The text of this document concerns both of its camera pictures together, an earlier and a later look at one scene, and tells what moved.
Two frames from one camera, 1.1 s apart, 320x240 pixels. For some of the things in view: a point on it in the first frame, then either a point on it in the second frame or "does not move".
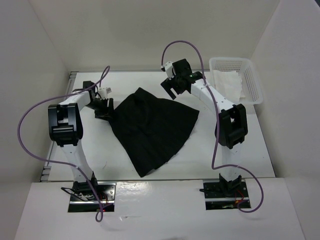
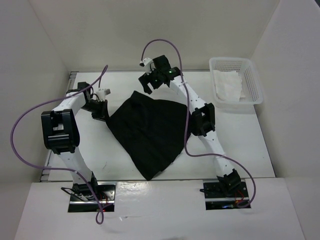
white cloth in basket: [229, 83] does not move
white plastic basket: [251, 88] does not move
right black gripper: [168, 84] → [144, 80]
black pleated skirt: [152, 130] does not move
